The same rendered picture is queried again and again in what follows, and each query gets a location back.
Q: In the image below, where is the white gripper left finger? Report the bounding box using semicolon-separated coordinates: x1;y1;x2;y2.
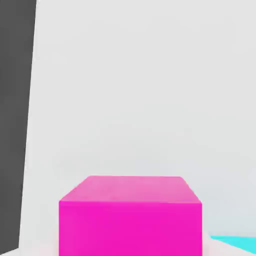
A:
0;234;60;256

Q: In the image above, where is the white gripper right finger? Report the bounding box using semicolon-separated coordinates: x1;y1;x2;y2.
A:
201;230;252;256

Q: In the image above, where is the small magenta cube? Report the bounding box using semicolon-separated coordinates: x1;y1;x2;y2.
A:
58;175;203;256

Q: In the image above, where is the small cyan cube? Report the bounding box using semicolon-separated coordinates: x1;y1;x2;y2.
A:
210;235;256;255

